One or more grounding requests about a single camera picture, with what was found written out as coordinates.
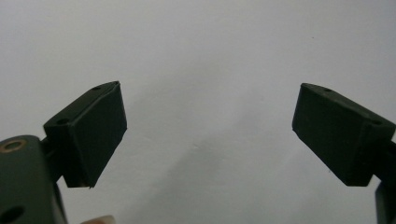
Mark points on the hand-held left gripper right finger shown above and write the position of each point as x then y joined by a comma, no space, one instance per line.
339,133

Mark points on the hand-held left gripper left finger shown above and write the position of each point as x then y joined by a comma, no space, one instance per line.
90,133

